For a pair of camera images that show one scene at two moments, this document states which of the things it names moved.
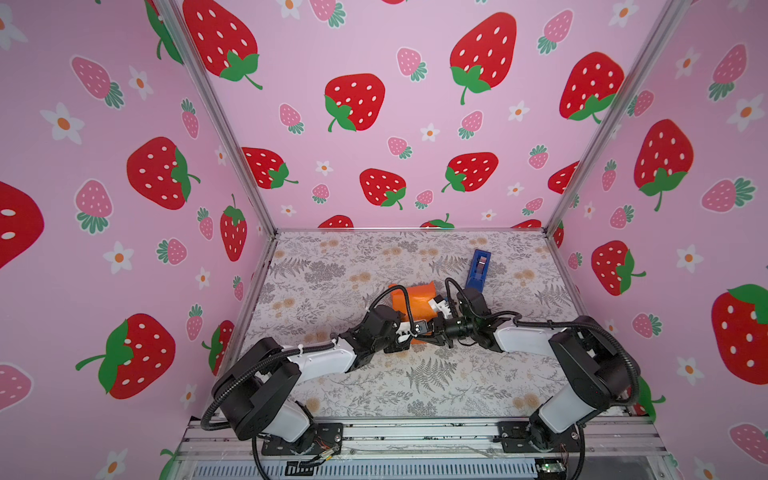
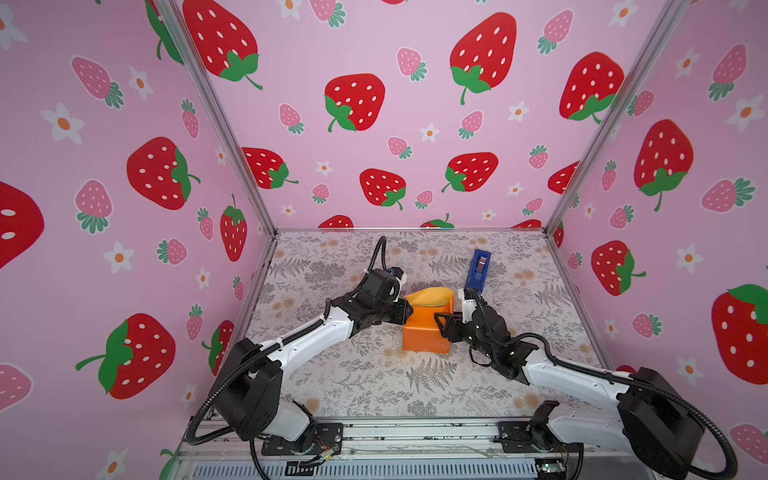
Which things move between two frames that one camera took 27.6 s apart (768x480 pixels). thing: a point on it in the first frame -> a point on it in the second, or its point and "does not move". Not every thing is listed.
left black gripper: x=397 y=346 -> x=401 y=315
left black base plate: x=328 y=441 does not move
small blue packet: x=479 y=270 does not move
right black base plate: x=518 y=437 does not move
